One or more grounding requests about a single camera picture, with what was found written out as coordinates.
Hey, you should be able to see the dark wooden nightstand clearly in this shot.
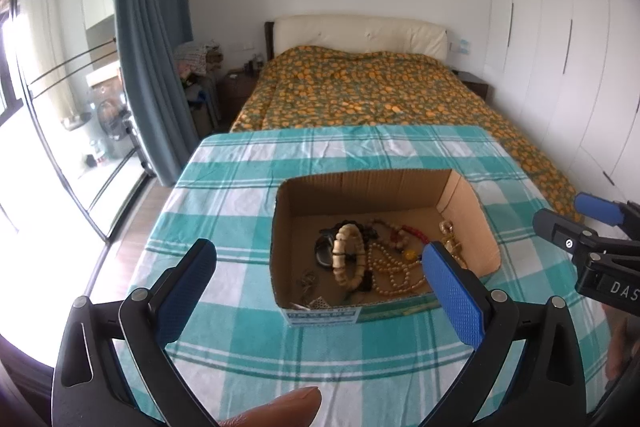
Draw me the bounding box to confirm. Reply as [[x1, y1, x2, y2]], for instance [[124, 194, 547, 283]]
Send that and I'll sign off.
[[452, 69, 490, 101], [220, 69, 261, 118]]

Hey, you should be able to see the white sheer curtain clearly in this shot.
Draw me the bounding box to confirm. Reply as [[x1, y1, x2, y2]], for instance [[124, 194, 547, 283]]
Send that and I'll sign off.
[[20, 0, 71, 118]]

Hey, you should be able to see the cream padded headboard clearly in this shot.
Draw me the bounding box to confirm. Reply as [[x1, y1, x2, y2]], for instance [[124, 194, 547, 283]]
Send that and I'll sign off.
[[274, 14, 448, 60]]

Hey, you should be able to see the teal checked tablecloth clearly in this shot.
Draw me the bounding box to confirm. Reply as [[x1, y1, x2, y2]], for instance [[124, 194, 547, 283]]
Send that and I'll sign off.
[[85, 124, 613, 427]]

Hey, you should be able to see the cardboard box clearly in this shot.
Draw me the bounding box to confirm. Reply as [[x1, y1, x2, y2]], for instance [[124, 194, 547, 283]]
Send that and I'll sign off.
[[269, 168, 502, 328]]

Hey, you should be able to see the round black wristwatch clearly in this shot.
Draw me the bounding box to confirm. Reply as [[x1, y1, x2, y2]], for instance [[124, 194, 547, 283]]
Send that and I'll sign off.
[[314, 229, 342, 268]]

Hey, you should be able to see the white wardrobe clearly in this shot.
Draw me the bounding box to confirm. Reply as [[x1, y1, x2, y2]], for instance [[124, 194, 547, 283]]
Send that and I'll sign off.
[[484, 0, 640, 228]]

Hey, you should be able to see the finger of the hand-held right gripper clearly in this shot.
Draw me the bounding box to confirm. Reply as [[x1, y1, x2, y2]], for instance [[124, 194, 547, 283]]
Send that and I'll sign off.
[[532, 209, 640, 267], [574, 192, 640, 229]]

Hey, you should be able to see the person's right hand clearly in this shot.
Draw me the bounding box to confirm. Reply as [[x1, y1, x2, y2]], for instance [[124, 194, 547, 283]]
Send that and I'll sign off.
[[605, 304, 640, 383]]

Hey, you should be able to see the pile of clothes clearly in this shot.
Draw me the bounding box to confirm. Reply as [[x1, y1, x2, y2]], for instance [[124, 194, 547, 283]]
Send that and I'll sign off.
[[172, 39, 224, 78]]

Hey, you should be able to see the cream bead bracelet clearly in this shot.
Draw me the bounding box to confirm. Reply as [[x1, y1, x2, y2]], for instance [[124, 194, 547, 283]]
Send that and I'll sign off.
[[332, 223, 369, 293]]

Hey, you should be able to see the grey suitcase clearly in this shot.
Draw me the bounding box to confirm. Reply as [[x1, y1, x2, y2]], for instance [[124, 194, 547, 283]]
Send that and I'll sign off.
[[192, 74, 221, 128]]

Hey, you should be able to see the pearl necklace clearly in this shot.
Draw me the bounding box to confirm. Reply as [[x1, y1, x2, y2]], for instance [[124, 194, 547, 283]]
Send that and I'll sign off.
[[367, 242, 431, 298]]

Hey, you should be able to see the person's left hand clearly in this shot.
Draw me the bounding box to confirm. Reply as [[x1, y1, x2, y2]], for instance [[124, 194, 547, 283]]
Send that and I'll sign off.
[[217, 386, 322, 427]]

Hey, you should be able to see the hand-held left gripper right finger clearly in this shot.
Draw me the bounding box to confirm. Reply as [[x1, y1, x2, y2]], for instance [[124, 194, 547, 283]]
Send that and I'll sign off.
[[420, 241, 587, 427]]

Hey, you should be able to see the blue curtain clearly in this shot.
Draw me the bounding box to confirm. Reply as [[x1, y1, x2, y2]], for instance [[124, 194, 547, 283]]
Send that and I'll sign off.
[[109, 0, 201, 188]]

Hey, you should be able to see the red bead bracelet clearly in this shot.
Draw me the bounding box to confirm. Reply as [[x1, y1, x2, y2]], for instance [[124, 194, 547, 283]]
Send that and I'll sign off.
[[390, 223, 431, 251]]

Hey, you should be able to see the bed with orange bedspread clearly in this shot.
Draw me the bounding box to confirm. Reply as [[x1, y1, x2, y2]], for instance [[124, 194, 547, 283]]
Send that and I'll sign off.
[[229, 44, 586, 223]]

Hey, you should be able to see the black sliding door frame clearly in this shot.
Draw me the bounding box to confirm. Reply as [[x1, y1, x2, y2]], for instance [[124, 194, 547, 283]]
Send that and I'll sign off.
[[0, 0, 156, 244]]

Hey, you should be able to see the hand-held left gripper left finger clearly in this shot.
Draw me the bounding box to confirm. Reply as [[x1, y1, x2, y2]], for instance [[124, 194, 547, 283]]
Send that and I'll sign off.
[[52, 238, 221, 427]]

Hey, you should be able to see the gold metal pendant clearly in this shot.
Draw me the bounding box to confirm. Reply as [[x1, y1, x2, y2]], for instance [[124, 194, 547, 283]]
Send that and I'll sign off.
[[439, 219, 469, 268]]

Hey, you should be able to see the dark bead bracelet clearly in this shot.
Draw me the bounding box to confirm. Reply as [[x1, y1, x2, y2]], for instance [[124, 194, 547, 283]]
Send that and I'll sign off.
[[341, 219, 377, 293]]

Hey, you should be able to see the washing machine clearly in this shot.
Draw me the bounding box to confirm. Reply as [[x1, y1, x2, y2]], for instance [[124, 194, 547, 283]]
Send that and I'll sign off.
[[85, 82, 137, 164]]

